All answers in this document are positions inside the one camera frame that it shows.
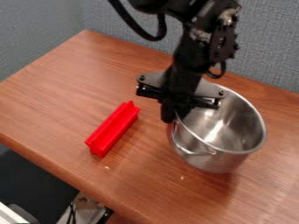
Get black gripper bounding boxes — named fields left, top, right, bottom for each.
left=135, top=64, right=227, bottom=123

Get metal pot with handles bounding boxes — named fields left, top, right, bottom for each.
left=167, top=83, right=267, bottom=174

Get red rectangular block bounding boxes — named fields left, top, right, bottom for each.
left=84, top=101, right=140, bottom=158

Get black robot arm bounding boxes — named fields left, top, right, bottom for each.
left=108, top=0, right=241, bottom=123

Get white object bottom left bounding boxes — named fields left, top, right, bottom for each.
left=0, top=202, right=29, bottom=224

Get metal table leg frame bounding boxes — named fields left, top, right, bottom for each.
left=57, top=192, right=113, bottom=224

